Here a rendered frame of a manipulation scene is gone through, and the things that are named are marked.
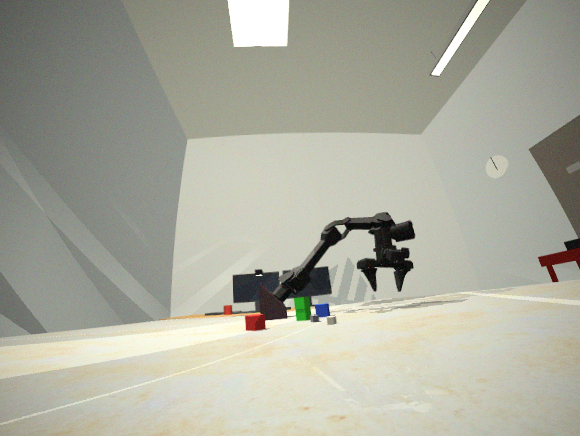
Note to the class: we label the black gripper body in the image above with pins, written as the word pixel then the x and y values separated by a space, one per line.
pixel 383 263

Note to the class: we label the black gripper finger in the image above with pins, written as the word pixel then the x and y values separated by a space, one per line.
pixel 399 278
pixel 370 274

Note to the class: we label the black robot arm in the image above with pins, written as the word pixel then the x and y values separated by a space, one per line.
pixel 381 225

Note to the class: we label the blue block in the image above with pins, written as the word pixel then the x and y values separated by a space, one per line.
pixel 322 310

